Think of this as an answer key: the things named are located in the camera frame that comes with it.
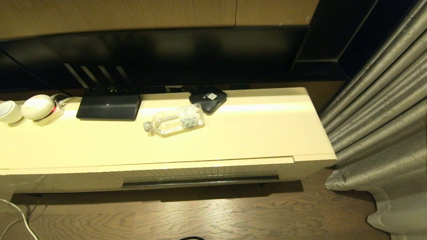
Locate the cream cabinet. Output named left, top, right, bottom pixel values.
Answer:
left=0, top=87, right=337, bottom=200

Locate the black set-top box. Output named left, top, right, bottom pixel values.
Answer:
left=189, top=87, right=228, bottom=115

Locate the clear plastic water bottle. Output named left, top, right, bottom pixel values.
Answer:
left=143, top=103, right=205, bottom=137

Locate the black television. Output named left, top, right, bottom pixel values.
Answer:
left=0, top=26, right=311, bottom=91

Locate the black wifi router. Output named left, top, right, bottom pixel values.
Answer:
left=64, top=63, right=142, bottom=121

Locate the grey curtain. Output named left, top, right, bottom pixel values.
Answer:
left=320, top=0, right=427, bottom=240

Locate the white round device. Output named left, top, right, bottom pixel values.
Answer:
left=0, top=100, right=26, bottom=128
left=21, top=94, right=65, bottom=127

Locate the white cable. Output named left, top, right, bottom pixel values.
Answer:
left=0, top=199, right=39, bottom=240

